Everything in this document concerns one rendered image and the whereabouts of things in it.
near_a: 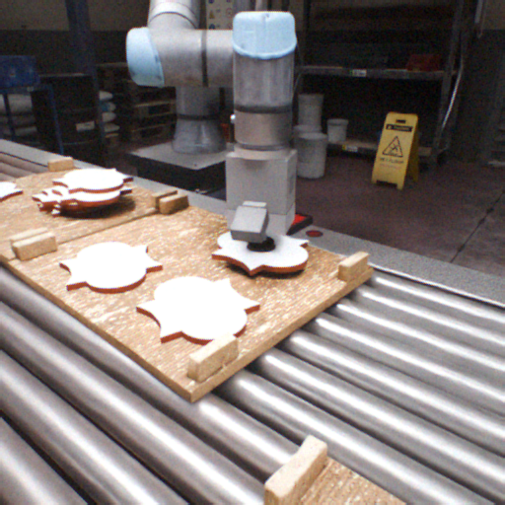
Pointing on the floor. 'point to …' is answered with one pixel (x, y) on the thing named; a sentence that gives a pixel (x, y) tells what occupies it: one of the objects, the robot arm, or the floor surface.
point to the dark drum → (69, 116)
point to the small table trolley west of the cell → (49, 105)
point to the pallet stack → (137, 103)
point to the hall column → (82, 43)
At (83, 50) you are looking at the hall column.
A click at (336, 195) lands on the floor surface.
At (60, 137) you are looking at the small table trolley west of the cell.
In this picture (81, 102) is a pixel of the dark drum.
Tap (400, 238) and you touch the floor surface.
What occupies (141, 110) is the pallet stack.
